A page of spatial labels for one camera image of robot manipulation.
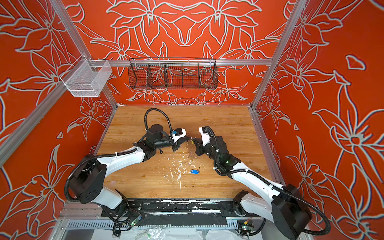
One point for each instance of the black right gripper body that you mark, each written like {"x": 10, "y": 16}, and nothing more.
{"x": 207, "y": 149}

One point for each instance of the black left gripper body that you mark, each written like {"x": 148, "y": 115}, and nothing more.
{"x": 174, "y": 146}

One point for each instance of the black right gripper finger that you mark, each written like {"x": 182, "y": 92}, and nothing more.
{"x": 197, "y": 141}
{"x": 198, "y": 150}

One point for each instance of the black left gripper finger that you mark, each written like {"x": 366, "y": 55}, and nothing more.
{"x": 185, "y": 138}
{"x": 182, "y": 142}

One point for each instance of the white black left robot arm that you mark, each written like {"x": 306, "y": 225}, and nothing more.
{"x": 85, "y": 184}

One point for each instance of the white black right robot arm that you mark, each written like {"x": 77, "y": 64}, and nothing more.
{"x": 291, "y": 214}

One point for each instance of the clear acrylic basket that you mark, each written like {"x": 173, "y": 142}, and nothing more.
{"x": 86, "y": 78}

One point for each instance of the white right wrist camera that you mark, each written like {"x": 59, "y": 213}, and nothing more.
{"x": 205, "y": 133}

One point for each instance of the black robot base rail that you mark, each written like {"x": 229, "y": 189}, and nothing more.
{"x": 146, "y": 214}

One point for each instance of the black wire mesh basket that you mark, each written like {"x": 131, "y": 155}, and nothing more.
{"x": 173, "y": 76}

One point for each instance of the aluminium horizontal back rail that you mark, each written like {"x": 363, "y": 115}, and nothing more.
{"x": 219, "y": 63}

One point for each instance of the aluminium frame corner post right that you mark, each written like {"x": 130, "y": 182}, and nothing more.
{"x": 288, "y": 30}

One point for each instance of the aluminium frame corner post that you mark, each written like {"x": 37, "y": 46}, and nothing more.
{"x": 288, "y": 30}
{"x": 79, "y": 43}

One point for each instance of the aluminium frame corner post left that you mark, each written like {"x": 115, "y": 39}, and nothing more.
{"x": 79, "y": 43}

